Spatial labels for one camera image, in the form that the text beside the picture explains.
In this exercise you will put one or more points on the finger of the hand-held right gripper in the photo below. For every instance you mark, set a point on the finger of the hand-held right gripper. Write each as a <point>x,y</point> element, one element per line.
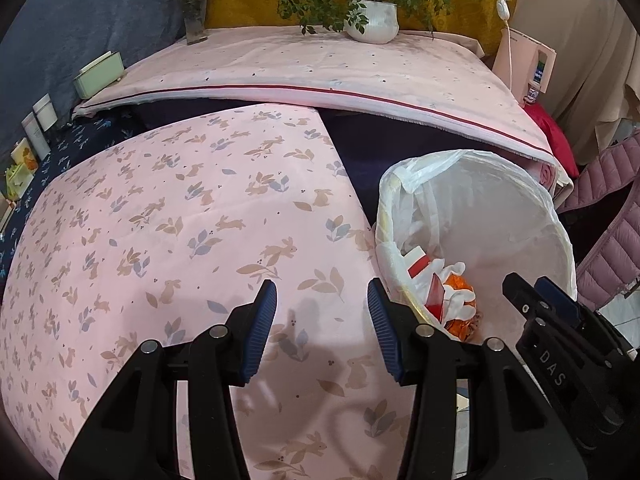
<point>522,297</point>
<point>560,300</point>

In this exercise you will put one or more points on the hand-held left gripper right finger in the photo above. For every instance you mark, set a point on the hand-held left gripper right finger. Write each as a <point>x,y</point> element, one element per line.
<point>385,330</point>

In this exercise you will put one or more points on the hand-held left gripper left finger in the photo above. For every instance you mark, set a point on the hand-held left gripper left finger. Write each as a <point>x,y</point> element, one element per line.
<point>260,330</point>

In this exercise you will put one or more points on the red paper packet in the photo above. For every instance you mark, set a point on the red paper packet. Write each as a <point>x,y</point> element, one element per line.
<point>435,300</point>

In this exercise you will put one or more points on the white knitted cloth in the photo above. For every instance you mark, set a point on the white knitted cloth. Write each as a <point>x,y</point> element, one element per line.
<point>457,305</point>

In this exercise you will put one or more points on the orange foil wrapper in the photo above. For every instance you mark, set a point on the orange foil wrapper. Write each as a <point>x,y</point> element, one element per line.
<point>460,330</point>

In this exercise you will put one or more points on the bin with white bag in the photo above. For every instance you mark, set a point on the bin with white bag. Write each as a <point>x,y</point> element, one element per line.
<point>490,200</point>

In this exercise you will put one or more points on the pink puffer vest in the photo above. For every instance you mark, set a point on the pink puffer vest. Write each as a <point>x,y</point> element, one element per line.
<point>610,230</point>

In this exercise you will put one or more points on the pink appliance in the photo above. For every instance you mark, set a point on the pink appliance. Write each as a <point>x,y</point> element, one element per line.
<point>520,60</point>

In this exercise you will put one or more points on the navy floral cloth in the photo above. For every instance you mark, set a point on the navy floral cloth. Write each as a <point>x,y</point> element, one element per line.
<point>85,140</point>

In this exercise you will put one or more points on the beige curtain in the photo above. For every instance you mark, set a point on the beige curtain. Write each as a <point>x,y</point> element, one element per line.
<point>580,35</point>

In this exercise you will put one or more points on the pink cloth with red stripe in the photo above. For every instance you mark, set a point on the pink cloth with red stripe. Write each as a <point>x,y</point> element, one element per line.
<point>325,65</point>

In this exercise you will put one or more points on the cream and green box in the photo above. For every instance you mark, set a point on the cream and green box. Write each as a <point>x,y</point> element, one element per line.
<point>19,182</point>

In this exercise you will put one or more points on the tall white box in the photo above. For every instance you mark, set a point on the tall white box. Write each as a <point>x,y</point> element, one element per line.
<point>36,137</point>

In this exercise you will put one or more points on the pale green box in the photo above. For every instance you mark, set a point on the pale green box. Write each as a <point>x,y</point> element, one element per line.
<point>100,77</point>

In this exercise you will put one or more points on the small white box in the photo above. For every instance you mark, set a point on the small white box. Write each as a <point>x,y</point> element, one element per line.
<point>46,112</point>

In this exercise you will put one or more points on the green plant in white pot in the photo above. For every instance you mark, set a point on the green plant in white pot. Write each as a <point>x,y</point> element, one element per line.
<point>375,20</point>

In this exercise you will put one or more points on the glass vase with pink flowers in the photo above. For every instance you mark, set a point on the glass vase with pink flowers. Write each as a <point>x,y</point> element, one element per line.
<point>196,15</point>

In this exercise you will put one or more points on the mustard yellow blanket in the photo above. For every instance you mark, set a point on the mustard yellow blanket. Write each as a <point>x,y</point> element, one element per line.
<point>245,0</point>

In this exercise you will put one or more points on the blue fabric backdrop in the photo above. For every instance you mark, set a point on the blue fabric backdrop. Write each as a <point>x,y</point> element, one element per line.
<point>90,20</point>

